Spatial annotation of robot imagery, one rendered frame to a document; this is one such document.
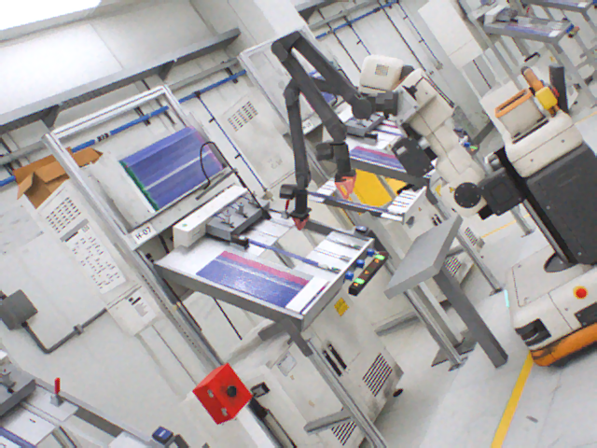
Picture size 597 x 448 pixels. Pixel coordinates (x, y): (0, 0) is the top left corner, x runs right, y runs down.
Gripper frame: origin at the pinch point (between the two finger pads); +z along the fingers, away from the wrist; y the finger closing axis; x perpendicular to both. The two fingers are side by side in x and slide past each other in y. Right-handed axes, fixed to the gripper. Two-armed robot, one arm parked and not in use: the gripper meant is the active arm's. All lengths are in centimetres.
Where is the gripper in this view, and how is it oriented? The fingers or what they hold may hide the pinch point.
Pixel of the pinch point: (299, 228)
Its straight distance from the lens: 327.6
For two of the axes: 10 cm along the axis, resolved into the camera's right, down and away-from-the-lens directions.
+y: -4.8, 4.2, -7.7
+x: 8.8, 2.7, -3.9
